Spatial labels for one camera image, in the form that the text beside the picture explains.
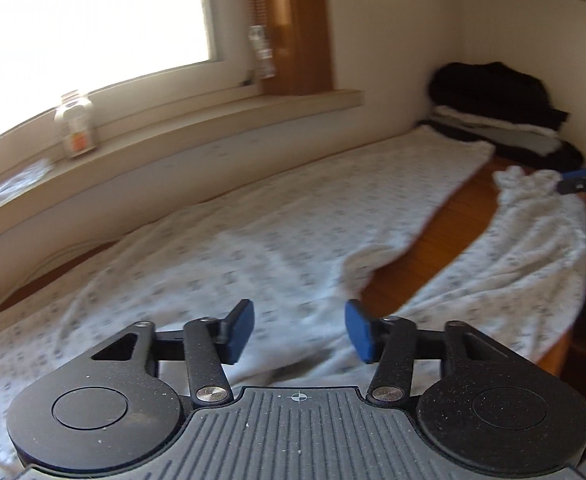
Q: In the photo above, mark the white patterned folded garment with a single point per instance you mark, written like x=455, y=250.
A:
x=473, y=119

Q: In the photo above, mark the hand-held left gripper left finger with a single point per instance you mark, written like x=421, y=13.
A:
x=240, y=330

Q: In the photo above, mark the beige window sill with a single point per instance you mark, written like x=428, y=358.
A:
x=198, y=120

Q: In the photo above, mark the glass jar with orange label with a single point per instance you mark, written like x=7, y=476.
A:
x=75, y=130

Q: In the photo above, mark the clear plastic bag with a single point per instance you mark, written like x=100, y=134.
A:
x=13, y=185

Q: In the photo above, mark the white patterned pants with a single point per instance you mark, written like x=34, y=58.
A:
x=273, y=220

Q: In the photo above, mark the grey folded garment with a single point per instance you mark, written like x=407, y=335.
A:
x=528, y=142

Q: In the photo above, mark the wooden window frame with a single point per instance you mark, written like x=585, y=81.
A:
x=308, y=25

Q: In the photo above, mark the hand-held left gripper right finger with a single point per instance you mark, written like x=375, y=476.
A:
x=360, y=330

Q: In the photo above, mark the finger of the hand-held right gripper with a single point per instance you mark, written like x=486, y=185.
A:
x=580, y=176

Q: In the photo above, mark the window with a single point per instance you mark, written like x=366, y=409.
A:
x=98, y=25

